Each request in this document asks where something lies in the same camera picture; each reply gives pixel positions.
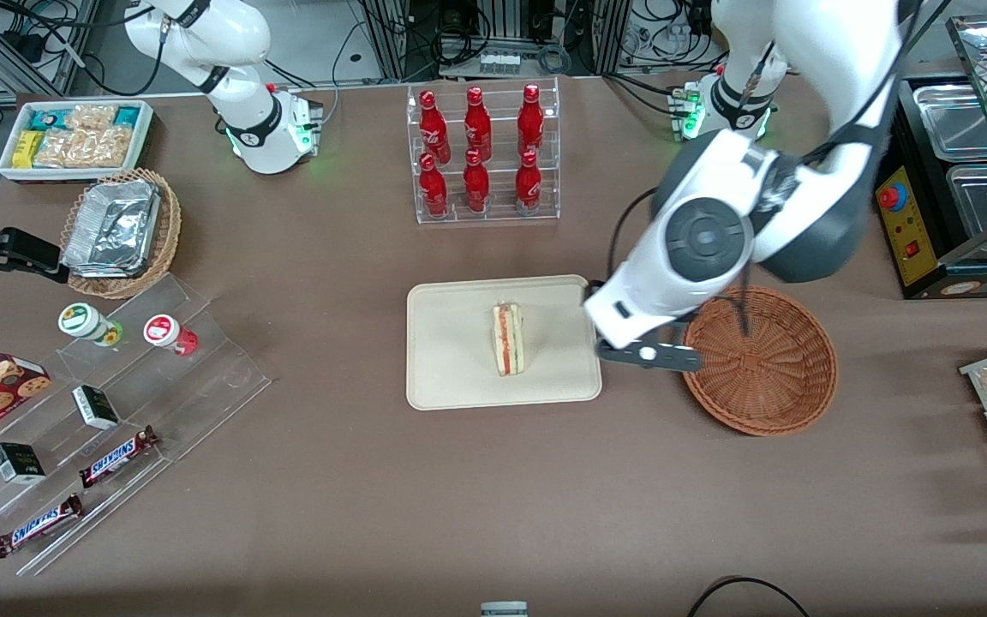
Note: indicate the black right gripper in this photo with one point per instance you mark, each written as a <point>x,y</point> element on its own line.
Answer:
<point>20,250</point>

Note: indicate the triangular sandwich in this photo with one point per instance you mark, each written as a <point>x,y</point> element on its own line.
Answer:
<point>508,343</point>

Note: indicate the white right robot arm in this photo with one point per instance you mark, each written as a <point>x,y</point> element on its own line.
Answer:
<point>228,51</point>

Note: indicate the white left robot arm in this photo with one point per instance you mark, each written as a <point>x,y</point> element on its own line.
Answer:
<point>708,236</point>

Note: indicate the oval light wicker basket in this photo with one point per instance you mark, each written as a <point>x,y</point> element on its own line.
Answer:
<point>170,227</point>

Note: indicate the beige plastic tray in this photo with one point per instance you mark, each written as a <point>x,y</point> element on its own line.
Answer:
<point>459,343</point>

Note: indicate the round brown wicker basket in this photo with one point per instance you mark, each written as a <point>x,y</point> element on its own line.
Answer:
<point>768,377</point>

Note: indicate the stack of foil trays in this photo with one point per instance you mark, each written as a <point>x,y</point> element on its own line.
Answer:
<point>112,227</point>

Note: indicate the white rectangular snack bin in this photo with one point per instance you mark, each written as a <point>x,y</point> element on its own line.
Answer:
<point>74,174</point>

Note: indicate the white jar green label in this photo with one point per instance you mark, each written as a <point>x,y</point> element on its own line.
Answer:
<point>82,321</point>

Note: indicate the yellow snack packet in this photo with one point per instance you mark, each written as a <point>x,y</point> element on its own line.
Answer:
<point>26,149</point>

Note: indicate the clear bag of crackers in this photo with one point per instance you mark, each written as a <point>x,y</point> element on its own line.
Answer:
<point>61,151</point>
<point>92,116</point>
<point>110,146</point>

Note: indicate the clear acrylic bottle rack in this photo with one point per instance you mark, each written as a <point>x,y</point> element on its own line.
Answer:
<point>498,214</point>

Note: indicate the red cola bottle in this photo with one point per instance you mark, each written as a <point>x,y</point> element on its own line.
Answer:
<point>433,190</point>
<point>530,124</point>
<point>477,128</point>
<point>476,187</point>
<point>434,133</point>
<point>528,185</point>

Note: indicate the teal snack packet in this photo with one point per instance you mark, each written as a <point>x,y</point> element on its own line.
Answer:
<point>46,118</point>
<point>127,115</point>

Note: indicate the white jar red label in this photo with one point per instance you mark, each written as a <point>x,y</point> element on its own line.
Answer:
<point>164,332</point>

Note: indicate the small black box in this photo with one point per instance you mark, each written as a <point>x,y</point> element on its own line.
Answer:
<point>96,407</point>
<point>18,463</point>

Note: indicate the clear acrylic stepped stand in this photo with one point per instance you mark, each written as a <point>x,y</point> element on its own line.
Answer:
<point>202,377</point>

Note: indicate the Snickers chocolate bar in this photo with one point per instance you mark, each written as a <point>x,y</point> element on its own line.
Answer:
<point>119,456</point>
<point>38,524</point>

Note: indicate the white power strip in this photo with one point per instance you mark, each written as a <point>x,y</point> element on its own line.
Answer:
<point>500,62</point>

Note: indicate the black yellow food warmer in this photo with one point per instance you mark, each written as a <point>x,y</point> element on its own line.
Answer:
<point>909,223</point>

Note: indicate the small grey device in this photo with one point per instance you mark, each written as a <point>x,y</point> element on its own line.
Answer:
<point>504,609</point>

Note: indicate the dark grey wrist camera bar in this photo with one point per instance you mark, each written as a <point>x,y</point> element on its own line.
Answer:
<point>673,357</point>

